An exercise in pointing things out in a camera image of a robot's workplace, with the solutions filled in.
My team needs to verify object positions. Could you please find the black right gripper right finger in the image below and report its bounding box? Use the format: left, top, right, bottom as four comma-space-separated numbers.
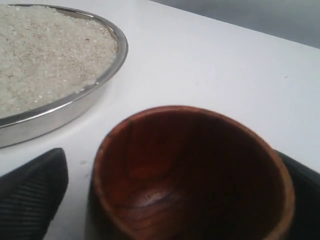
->
277, 151, 320, 240

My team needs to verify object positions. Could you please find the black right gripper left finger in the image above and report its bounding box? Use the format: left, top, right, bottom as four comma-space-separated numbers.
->
0, 148, 69, 240

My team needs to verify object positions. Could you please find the brown wooden cup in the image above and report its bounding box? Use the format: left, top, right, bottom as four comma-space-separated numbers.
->
91, 105, 295, 240

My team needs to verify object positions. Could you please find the rice in steel tray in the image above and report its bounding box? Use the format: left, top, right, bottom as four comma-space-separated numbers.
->
0, 5, 118, 118

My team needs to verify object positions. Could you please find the round steel tray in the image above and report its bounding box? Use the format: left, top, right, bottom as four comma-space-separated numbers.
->
0, 5, 129, 148

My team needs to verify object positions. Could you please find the white backdrop curtain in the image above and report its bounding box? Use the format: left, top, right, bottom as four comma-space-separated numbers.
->
159, 0, 320, 48

